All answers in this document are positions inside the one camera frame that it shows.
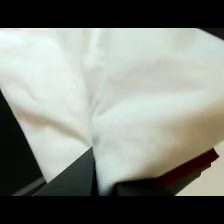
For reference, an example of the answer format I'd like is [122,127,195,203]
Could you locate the white T-shirt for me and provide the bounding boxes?
[0,28,224,197]

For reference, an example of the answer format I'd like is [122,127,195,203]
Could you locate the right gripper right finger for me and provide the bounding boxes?
[111,177,178,197]

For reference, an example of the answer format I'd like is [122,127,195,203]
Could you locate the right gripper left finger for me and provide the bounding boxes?
[34,146,99,197]

